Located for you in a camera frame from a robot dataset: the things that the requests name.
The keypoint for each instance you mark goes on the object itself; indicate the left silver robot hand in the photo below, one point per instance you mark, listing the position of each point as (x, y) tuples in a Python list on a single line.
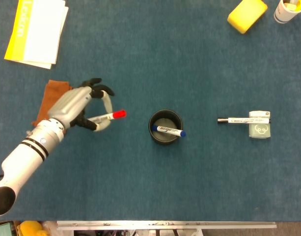
[(69, 105)]

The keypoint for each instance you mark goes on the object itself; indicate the red cap whiteboard marker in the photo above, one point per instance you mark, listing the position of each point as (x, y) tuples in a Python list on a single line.
[(119, 114)]

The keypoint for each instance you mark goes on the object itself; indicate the black cap whiteboard marker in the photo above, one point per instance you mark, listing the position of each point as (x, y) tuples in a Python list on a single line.
[(243, 120)]

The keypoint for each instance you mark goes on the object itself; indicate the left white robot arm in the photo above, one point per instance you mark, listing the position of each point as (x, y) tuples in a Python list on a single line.
[(25, 157)]

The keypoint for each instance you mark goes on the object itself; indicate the black mesh pen holder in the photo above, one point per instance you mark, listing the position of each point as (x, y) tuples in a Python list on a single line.
[(165, 141)]

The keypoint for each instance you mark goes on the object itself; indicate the blue cap whiteboard marker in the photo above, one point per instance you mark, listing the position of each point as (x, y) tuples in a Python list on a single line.
[(170, 130)]

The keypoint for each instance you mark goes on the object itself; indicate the brown folded cloth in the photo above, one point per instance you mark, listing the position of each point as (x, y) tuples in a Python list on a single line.
[(52, 96)]

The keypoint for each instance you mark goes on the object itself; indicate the yellow and white booklet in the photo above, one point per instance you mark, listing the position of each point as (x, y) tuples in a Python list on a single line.
[(39, 32)]

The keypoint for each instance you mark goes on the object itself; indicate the blue table mat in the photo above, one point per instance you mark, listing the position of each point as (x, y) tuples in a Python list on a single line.
[(150, 184)]

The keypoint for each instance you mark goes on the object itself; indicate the yellow soft object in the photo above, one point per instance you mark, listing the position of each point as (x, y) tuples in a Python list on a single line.
[(32, 228)]

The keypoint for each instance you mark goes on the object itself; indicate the green tissue pack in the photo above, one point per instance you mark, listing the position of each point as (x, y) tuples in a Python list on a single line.
[(259, 131)]

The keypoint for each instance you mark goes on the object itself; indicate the yellow sponge block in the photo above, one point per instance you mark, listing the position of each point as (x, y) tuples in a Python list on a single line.
[(246, 14)]

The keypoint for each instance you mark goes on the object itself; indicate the white paper cup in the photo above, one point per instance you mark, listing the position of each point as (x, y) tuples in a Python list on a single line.
[(284, 13)]

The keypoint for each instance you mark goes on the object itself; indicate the aluminium table rail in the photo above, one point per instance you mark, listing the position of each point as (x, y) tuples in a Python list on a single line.
[(165, 224)]

